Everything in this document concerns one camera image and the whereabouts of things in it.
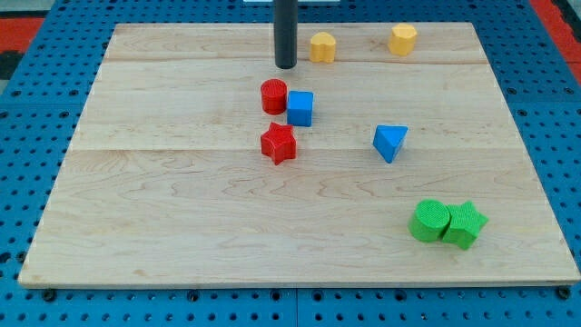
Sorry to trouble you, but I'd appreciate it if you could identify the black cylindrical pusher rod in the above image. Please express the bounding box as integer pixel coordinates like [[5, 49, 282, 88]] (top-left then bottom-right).
[[273, 0, 298, 69]]

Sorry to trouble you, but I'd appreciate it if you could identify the blue cube block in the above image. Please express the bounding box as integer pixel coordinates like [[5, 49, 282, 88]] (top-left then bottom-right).
[[287, 91, 314, 127]]

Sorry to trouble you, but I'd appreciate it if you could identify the red star block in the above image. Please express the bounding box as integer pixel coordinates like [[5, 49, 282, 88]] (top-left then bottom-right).
[[261, 122, 297, 165]]

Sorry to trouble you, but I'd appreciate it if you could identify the green star block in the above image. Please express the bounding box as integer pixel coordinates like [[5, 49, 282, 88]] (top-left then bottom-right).
[[441, 201, 488, 250]]

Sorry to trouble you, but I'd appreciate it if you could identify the yellow heart block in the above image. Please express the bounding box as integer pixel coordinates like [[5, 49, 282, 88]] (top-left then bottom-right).
[[310, 32, 337, 63]]

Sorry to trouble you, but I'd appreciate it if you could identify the red cylinder block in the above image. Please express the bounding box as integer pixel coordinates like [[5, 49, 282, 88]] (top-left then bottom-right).
[[261, 78, 288, 115]]

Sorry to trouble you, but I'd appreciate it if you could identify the yellow hexagon block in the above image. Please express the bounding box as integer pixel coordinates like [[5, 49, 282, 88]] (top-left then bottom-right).
[[388, 23, 418, 56]]

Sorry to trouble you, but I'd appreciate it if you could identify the blue triangle block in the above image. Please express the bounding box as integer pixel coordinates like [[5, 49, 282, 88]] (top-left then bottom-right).
[[372, 125, 409, 164]]

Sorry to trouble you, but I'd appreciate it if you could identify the light wooden board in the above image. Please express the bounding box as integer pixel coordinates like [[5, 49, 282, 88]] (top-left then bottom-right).
[[18, 23, 580, 289]]

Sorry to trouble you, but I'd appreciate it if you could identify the green cylinder block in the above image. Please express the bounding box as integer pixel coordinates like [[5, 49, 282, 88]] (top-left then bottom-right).
[[408, 199, 450, 243]]

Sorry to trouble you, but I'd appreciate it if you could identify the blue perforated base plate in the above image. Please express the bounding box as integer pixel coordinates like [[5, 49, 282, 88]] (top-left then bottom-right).
[[1, 1, 580, 326]]

